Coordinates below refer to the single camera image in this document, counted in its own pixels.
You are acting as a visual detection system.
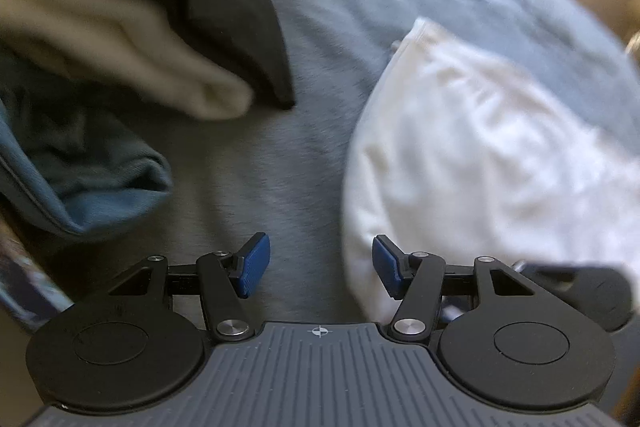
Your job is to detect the grey bed blanket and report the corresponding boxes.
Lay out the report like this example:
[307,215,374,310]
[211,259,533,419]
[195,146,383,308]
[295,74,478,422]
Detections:
[1,0,639,324]

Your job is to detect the cream folded garment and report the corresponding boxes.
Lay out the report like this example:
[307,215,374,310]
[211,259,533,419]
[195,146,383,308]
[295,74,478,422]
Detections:
[1,0,254,120]

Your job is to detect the teal pillow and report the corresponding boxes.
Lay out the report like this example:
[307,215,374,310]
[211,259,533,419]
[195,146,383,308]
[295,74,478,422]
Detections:
[1,90,172,242]

